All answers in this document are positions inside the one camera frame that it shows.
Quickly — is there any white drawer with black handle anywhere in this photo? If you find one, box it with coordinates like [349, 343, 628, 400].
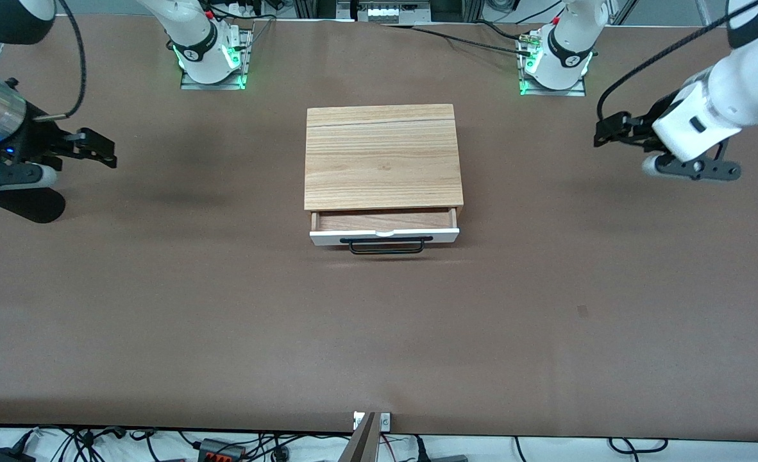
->
[308, 207, 461, 255]

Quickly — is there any light wooden drawer cabinet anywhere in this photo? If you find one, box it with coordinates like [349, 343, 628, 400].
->
[304, 104, 464, 212]

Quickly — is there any black cylindrical vase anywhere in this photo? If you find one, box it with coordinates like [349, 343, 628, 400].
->
[0, 186, 65, 224]

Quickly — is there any white power strip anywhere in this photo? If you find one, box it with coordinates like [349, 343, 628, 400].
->
[358, 2, 407, 20]

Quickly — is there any orange black connector box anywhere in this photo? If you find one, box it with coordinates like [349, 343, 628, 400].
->
[198, 438, 246, 462]

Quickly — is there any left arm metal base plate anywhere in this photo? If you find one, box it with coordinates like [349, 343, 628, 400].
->
[519, 38, 586, 97]

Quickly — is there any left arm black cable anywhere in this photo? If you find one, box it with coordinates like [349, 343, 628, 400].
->
[597, 0, 758, 126]

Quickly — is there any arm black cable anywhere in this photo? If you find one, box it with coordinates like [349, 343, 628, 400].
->
[597, 0, 758, 126]
[33, 0, 88, 123]

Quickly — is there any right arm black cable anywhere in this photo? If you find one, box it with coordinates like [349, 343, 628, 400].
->
[33, 0, 88, 123]

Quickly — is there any thin black table cable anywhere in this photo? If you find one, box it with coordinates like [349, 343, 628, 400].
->
[382, 22, 534, 55]

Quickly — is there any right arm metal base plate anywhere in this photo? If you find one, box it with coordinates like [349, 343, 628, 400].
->
[180, 26, 255, 90]

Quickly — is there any black looped floor cable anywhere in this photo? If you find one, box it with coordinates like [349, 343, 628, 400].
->
[607, 438, 668, 454]

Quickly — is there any small metal clamp bracket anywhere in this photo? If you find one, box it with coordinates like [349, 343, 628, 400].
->
[353, 412, 391, 432]

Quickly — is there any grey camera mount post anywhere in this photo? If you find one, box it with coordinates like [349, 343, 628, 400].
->
[337, 411, 380, 462]

